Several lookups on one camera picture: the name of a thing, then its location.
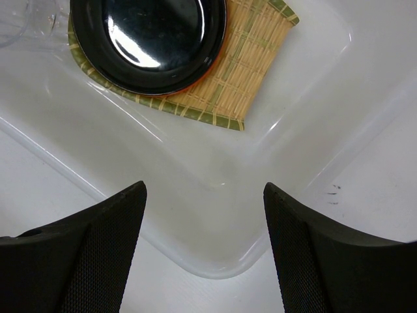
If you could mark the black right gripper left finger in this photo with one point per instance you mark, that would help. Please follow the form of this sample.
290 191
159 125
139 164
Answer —
79 263

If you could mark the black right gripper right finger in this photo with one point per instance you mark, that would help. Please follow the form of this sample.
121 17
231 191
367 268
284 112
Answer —
325 266

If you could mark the black round plate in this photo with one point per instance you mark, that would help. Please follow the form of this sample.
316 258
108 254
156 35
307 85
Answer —
152 48

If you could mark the clear plastic cup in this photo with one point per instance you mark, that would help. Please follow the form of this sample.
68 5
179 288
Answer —
31 25

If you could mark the woven bamboo tray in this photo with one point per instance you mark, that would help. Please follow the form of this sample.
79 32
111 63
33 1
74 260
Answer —
257 30

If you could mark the translucent white plastic bin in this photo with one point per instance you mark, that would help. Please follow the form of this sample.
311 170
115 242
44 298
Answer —
343 73

